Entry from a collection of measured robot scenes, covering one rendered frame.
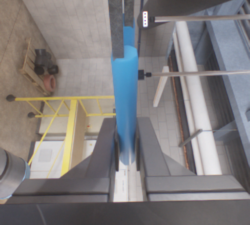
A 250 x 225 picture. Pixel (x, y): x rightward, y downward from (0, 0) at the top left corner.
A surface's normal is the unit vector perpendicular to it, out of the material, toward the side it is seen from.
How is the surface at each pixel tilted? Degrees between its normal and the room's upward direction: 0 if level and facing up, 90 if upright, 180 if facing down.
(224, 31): 90
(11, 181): 27
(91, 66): 90
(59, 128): 90
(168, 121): 90
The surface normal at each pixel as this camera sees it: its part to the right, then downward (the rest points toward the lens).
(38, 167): -0.02, -0.44
